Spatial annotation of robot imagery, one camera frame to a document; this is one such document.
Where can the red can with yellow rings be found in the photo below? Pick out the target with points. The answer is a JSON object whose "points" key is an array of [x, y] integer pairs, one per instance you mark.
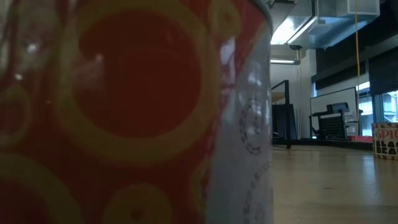
{"points": [[124, 93]]}

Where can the spicy black beans can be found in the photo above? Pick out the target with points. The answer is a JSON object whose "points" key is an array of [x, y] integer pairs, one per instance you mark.
{"points": [[385, 146]]}

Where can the wooden shelf with black legs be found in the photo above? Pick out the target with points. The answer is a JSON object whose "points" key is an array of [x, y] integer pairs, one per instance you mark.
{"points": [[284, 124]]}

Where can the black cabinet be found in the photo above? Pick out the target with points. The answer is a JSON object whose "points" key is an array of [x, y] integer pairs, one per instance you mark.
{"points": [[293, 121]]}

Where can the long ceiling light strip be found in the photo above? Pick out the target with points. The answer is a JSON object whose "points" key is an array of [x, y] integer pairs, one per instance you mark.
{"points": [[283, 61]]}

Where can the whiteboard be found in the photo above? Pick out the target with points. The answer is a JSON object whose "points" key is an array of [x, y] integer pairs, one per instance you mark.
{"points": [[326, 96]]}

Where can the black perforated cart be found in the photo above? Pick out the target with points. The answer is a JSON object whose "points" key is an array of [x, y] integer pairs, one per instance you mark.
{"points": [[334, 126]]}

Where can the red bin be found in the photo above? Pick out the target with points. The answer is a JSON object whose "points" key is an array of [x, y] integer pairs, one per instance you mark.
{"points": [[360, 138]]}

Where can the ceiling dome camera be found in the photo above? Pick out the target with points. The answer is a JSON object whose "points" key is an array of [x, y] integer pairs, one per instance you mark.
{"points": [[295, 47]]}

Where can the silver rectangular air duct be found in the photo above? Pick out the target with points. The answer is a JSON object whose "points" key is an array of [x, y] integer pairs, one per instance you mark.
{"points": [[311, 31]]}

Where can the black aluminium table frame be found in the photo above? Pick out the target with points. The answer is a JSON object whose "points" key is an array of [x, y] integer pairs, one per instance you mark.
{"points": [[342, 144]]}

